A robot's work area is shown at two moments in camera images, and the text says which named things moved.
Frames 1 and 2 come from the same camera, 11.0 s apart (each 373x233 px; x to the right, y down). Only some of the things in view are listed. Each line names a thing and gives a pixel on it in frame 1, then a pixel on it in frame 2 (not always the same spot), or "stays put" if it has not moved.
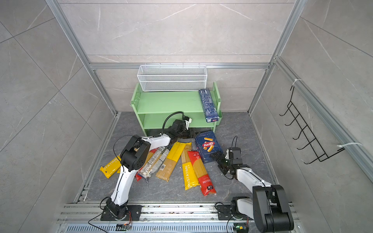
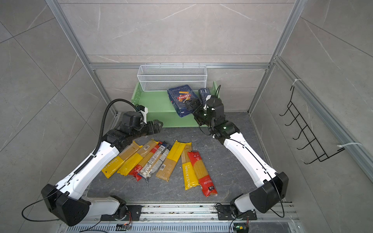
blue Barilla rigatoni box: x=207 y=143 -> x=178 y=95
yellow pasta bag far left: x=112 y=167 stays put
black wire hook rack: x=313 y=142 stays put
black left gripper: x=194 y=133 -> x=156 y=127
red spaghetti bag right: x=205 y=181 stays put
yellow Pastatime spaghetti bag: x=190 y=177 stays put
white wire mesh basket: x=172 y=78 stays put
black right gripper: x=219 y=161 -> x=196 y=112
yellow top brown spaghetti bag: x=166 y=171 stays put
